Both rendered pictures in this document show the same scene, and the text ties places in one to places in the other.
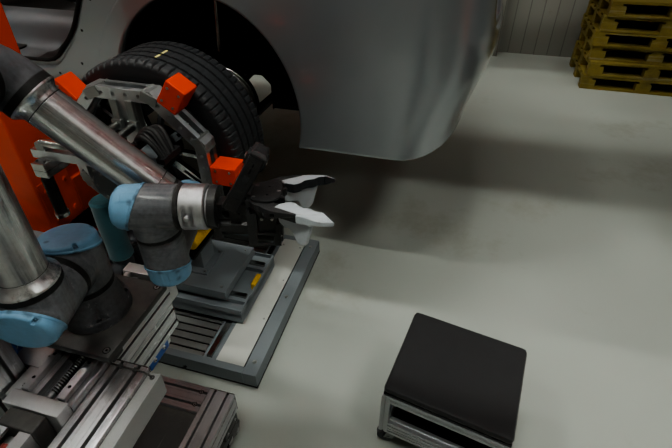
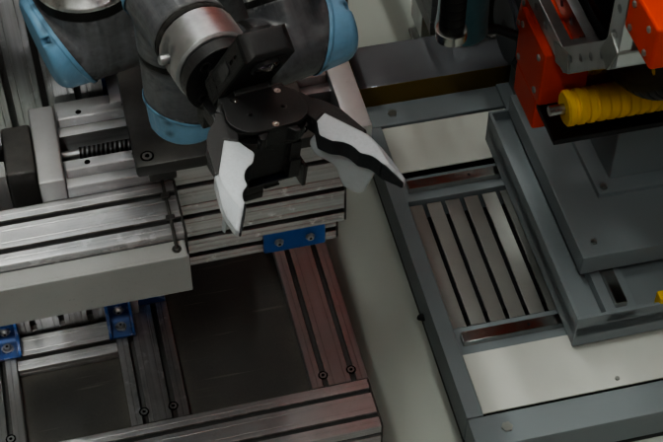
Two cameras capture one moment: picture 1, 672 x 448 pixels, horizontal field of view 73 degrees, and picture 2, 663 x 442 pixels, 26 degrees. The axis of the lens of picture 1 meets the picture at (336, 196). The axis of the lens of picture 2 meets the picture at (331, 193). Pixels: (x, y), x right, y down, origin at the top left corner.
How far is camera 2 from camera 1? 83 cm
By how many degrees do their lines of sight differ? 46
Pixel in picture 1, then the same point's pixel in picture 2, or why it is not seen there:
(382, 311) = not seen: outside the picture
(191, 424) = (286, 396)
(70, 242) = not seen: outside the picture
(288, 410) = not seen: outside the picture
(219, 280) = (605, 227)
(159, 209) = (149, 19)
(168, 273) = (155, 114)
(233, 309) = (571, 303)
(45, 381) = (85, 129)
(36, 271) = not seen: outside the picture
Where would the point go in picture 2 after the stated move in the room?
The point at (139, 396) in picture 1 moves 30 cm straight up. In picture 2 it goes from (138, 256) to (110, 79)
